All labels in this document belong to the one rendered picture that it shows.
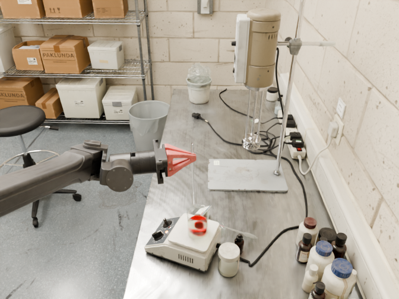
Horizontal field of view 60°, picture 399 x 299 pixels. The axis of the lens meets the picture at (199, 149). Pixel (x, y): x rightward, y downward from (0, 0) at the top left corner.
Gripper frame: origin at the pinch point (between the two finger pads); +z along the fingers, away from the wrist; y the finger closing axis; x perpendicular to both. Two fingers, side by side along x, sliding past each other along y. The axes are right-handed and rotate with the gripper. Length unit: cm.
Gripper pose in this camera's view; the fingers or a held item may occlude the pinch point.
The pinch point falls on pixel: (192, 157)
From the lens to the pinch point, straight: 83.8
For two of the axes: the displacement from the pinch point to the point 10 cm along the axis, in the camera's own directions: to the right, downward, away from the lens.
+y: -1.9, -5.5, 8.1
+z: 9.8, -1.0, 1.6
